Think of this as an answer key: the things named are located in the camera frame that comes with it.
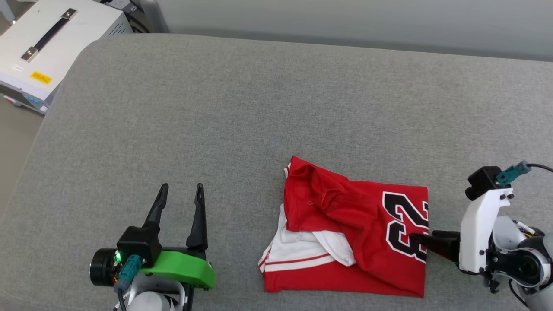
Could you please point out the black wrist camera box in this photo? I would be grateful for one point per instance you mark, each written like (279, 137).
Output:
(481, 181)
(138, 242)

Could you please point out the red and white basketball jersey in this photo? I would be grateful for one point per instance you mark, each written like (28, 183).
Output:
(345, 233)

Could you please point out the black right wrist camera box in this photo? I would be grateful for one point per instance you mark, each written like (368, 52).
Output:
(481, 181)

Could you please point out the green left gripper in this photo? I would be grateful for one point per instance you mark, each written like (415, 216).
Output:
(185, 268)

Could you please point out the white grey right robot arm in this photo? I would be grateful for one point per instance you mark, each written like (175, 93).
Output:
(527, 263)

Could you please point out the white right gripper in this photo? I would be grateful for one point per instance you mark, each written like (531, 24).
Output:
(475, 233)

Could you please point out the white partition panel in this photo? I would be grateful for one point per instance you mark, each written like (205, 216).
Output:
(345, 21)

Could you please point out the grey metal leg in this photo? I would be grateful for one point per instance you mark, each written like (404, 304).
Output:
(6, 11)

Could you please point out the grey metal panel foot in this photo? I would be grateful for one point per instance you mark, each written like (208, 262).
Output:
(153, 17)

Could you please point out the white equipment box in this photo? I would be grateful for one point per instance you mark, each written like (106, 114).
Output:
(77, 39)

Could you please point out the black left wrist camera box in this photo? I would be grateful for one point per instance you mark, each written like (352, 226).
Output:
(138, 242)

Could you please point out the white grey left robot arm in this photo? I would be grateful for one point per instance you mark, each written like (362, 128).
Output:
(101, 268)

